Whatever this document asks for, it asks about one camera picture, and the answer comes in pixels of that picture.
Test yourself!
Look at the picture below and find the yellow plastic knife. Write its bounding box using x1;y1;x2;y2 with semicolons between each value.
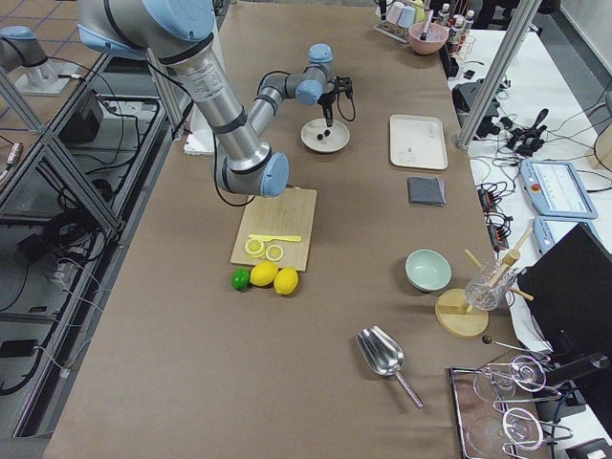
249;233;302;243

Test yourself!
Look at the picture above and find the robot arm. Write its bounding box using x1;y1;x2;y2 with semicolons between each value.
77;1;333;197
1;25;68;97

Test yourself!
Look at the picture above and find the black wire glass rack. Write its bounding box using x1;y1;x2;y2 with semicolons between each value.
447;352;612;459

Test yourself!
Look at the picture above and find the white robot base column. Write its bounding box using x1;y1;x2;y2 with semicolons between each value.
184;104;214;156

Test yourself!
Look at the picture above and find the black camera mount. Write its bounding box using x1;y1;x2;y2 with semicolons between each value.
333;76;353;99

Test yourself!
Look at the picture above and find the aluminium frame post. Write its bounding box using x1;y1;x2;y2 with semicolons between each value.
456;0;541;150

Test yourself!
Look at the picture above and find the lemon slice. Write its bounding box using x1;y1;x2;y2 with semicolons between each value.
244;238;267;258
265;244;284;262

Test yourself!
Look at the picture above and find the mint green bowl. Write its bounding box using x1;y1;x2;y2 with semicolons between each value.
404;249;452;292

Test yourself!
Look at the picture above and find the round white plate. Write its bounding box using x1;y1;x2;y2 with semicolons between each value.
300;119;350;154

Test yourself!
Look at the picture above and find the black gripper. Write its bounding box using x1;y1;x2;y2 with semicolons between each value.
318;91;336;127

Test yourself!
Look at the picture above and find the steel muddler tool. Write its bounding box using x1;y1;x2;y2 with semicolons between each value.
420;10;434;41

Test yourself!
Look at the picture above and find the wooden cup holder stand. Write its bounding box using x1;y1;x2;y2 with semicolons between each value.
435;227;534;339

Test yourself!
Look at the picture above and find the white rabbit tray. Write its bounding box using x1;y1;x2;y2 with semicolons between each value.
389;115;448;170

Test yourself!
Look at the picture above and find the pink bowl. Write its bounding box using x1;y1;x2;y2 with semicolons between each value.
408;22;448;55

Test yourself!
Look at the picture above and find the wooden cutting board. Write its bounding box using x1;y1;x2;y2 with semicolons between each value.
230;188;317;272

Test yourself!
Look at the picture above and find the grey folded cloth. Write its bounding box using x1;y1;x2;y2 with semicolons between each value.
406;176;446;207

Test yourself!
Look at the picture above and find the steel scoop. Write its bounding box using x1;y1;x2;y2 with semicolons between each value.
356;325;424;409

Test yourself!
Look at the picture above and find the bottle rack with bottles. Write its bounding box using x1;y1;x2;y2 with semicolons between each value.
436;1;475;61

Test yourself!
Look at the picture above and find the pink plastic cup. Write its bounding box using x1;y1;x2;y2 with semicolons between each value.
385;1;404;25

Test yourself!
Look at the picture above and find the clear glass cup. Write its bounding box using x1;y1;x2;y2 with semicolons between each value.
465;259;516;311

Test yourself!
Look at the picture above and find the green lime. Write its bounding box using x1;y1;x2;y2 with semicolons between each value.
231;268;251;291

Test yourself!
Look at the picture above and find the black monitor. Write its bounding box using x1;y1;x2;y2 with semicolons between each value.
521;222;612;379

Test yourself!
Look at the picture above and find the wine glass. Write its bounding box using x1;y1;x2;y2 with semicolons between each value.
466;407;544;458
472;355;546;403

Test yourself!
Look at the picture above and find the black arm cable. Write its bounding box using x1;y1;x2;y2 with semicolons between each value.
334;90;357;123

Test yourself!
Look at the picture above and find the light blue plastic cup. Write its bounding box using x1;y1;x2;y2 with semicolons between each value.
398;5;415;29

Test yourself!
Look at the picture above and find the yellow lemon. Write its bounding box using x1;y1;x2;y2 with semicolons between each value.
250;260;278;287
273;268;299;295

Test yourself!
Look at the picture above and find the teach pendant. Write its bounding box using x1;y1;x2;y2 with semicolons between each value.
519;159;599;220
533;215;599;254

